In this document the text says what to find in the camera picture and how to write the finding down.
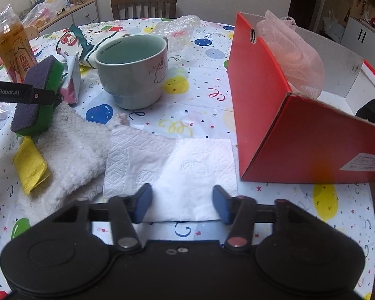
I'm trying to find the white plastic bag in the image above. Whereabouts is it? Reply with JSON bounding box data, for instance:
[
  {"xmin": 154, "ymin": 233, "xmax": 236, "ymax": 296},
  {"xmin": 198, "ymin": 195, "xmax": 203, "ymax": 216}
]
[{"xmin": 323, "ymin": 10, "xmax": 345, "ymax": 40}]

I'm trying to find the clear plastic bag of goods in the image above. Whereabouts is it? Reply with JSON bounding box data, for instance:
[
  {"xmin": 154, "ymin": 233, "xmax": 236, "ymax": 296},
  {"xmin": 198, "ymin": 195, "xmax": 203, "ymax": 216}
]
[{"xmin": 21, "ymin": 0, "xmax": 70, "ymax": 28}]

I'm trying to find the white wall cabinet unit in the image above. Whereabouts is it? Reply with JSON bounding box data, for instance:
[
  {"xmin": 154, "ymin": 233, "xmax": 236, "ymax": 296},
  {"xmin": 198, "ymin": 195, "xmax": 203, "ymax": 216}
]
[{"xmin": 340, "ymin": 0, "xmax": 375, "ymax": 61}]

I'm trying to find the clear bubble wrap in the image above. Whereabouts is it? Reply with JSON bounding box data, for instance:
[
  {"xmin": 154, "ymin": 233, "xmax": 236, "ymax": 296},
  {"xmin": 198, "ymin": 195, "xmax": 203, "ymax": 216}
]
[{"xmin": 153, "ymin": 15, "xmax": 202, "ymax": 54}]

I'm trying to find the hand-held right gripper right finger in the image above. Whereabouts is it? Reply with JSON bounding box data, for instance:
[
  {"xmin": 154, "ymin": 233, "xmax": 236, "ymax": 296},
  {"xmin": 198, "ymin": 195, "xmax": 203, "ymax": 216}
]
[{"xmin": 212, "ymin": 184, "xmax": 319, "ymax": 251}]

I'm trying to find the crumpled printed wrapper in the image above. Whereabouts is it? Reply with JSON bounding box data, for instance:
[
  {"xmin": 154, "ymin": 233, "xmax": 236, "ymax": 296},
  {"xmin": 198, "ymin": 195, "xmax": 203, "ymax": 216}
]
[{"xmin": 59, "ymin": 53, "xmax": 82, "ymax": 106}]

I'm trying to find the yellow cloth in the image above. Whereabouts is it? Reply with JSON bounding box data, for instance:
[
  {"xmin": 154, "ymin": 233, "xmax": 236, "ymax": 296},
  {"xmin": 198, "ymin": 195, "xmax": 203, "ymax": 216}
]
[{"xmin": 14, "ymin": 137, "xmax": 51, "ymax": 196}]

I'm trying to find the red cardboard box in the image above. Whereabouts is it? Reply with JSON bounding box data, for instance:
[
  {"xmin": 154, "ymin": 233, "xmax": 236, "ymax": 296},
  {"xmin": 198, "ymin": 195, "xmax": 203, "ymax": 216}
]
[{"xmin": 227, "ymin": 12, "xmax": 375, "ymax": 184}]

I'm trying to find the white paper towel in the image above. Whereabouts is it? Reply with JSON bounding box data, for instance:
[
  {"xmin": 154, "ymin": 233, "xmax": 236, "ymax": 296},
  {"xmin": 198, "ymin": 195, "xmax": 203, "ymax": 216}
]
[{"xmin": 103, "ymin": 127, "xmax": 239, "ymax": 223}]

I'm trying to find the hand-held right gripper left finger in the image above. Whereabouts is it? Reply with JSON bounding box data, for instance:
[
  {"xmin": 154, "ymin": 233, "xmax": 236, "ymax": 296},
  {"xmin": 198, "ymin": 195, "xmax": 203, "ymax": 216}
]
[{"xmin": 51, "ymin": 184, "xmax": 153, "ymax": 252}]

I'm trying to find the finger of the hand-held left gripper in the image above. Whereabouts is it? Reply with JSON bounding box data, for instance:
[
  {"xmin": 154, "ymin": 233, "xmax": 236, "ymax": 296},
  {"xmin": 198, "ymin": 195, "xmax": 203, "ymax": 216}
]
[{"xmin": 25, "ymin": 84, "xmax": 65, "ymax": 106}]

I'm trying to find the wooden chair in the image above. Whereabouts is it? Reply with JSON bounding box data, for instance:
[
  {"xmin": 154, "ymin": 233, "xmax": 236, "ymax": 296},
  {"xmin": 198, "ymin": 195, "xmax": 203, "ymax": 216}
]
[{"xmin": 111, "ymin": 0, "xmax": 178, "ymax": 20}]

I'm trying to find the wooden drawer cabinet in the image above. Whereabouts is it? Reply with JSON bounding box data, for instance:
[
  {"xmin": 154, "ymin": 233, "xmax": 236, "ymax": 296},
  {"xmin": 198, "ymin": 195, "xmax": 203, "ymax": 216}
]
[{"xmin": 34, "ymin": 0, "xmax": 97, "ymax": 36}]

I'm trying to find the white fluffy towel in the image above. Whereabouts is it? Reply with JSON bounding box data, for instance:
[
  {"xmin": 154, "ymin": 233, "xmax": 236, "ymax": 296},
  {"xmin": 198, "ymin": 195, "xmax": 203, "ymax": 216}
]
[{"xmin": 19, "ymin": 103, "xmax": 114, "ymax": 220}]

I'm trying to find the green and purple sponge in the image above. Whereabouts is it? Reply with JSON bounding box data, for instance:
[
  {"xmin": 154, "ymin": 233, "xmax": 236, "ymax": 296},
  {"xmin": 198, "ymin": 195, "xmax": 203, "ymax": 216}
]
[{"xmin": 11, "ymin": 55, "xmax": 66, "ymax": 137}]

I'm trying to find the balloon print tablecloth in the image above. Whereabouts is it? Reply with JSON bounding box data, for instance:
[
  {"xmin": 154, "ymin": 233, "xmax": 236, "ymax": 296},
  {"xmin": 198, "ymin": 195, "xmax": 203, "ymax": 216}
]
[{"xmin": 0, "ymin": 17, "xmax": 375, "ymax": 300}]

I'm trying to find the light green bowl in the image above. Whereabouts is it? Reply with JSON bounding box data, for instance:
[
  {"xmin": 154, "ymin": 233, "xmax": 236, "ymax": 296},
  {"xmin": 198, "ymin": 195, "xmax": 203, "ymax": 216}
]
[{"xmin": 95, "ymin": 34, "xmax": 170, "ymax": 111}]

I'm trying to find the orange red carton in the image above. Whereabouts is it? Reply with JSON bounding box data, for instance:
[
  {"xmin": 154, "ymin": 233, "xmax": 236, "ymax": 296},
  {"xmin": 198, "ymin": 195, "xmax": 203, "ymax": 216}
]
[{"xmin": 0, "ymin": 4, "xmax": 39, "ymax": 83}]

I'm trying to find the black round object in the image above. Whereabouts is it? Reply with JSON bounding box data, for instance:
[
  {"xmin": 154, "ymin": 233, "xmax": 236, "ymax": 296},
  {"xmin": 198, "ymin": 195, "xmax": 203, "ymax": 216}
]
[{"xmin": 355, "ymin": 99, "xmax": 375, "ymax": 129}]

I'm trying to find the green and white printed pouch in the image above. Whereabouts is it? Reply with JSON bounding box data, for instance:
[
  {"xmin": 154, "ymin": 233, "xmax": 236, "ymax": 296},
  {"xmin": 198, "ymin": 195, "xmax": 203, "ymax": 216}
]
[{"xmin": 56, "ymin": 25, "xmax": 132, "ymax": 68}]

